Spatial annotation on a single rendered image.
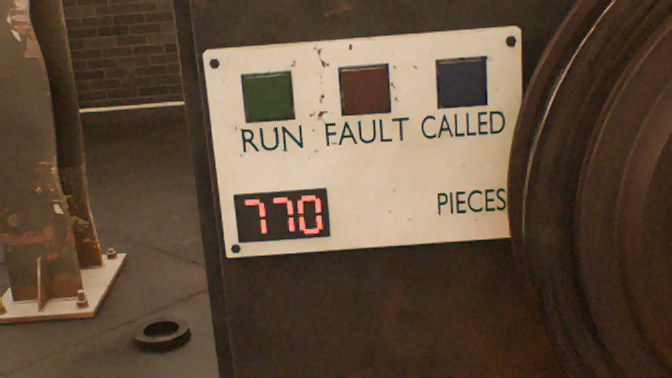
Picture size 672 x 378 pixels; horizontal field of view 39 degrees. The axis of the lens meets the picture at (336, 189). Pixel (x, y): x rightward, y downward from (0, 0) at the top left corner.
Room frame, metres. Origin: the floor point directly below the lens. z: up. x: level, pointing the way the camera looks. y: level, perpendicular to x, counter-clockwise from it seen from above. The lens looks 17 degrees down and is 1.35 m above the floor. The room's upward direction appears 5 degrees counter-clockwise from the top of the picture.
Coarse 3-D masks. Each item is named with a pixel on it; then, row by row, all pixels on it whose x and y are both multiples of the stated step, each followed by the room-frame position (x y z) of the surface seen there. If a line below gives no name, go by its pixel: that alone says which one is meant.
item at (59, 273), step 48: (0, 0) 3.20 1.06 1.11; (48, 0) 3.50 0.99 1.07; (0, 48) 3.20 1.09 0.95; (48, 48) 3.50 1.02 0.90; (0, 96) 3.20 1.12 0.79; (48, 96) 3.19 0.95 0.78; (0, 144) 3.20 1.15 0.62; (48, 144) 3.18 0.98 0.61; (0, 192) 3.20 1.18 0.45; (48, 192) 3.19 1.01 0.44; (48, 240) 3.20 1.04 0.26; (96, 240) 3.48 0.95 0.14; (48, 288) 3.19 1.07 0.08; (96, 288) 3.28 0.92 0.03
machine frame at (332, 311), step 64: (192, 0) 0.79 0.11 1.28; (256, 0) 0.79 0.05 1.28; (320, 0) 0.79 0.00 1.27; (384, 0) 0.79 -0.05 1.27; (448, 0) 0.79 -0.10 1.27; (512, 0) 0.79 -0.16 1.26; (576, 0) 0.78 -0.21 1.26; (192, 64) 0.87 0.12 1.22; (192, 128) 0.87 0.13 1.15; (256, 256) 0.79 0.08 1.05; (320, 256) 0.79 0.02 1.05; (384, 256) 0.79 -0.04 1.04; (448, 256) 0.79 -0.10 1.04; (512, 256) 0.79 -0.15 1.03; (256, 320) 0.79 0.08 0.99; (320, 320) 0.79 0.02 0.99; (384, 320) 0.79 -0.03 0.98; (448, 320) 0.79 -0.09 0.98; (512, 320) 0.79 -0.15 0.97
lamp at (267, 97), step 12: (252, 84) 0.77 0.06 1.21; (264, 84) 0.77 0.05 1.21; (276, 84) 0.77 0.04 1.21; (288, 84) 0.77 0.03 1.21; (252, 96) 0.77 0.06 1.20; (264, 96) 0.77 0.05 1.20; (276, 96) 0.76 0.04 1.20; (288, 96) 0.76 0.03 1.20; (252, 108) 0.77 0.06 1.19; (264, 108) 0.77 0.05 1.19; (276, 108) 0.77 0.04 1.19; (288, 108) 0.76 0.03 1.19
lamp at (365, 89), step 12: (348, 72) 0.76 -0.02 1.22; (360, 72) 0.76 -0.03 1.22; (372, 72) 0.76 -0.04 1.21; (384, 72) 0.76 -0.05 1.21; (348, 84) 0.76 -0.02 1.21; (360, 84) 0.76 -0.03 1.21; (372, 84) 0.76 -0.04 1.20; (384, 84) 0.76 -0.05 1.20; (348, 96) 0.76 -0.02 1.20; (360, 96) 0.76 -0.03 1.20; (372, 96) 0.76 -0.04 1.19; (384, 96) 0.76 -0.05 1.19; (348, 108) 0.76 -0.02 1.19; (360, 108) 0.76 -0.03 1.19; (372, 108) 0.76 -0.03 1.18; (384, 108) 0.76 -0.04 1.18
